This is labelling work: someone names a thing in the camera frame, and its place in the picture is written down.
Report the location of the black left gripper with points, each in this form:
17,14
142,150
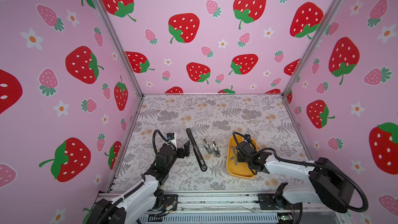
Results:
181,154

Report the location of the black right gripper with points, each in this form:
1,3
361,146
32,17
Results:
238,158

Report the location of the black long stapler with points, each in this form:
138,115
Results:
196,151

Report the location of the yellow plastic tray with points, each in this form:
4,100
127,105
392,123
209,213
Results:
241,170

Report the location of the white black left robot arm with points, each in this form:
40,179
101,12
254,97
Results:
147,194

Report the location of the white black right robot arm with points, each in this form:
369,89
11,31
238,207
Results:
323,181

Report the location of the grey staple strips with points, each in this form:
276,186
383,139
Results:
232,156

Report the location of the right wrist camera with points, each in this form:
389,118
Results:
248,138

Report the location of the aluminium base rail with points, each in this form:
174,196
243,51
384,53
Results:
234,207

